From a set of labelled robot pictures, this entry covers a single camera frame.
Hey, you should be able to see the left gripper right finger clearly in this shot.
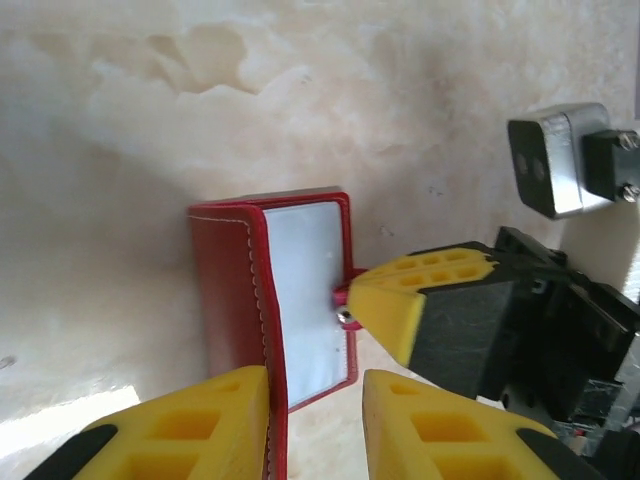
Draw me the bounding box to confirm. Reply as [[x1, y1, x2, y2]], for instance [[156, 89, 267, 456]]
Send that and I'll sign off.
[[361, 368, 607, 480]]

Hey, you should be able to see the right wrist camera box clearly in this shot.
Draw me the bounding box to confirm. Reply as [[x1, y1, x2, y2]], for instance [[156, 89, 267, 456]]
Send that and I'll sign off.
[[506, 101, 615, 222]]

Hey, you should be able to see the red leather card holder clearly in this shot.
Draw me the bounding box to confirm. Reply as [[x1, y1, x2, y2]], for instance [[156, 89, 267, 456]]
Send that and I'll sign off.
[[186, 186, 362, 480]]

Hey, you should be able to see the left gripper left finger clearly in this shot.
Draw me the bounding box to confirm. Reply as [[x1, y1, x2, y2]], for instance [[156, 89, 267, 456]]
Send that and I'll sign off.
[[34, 364, 271, 480]]

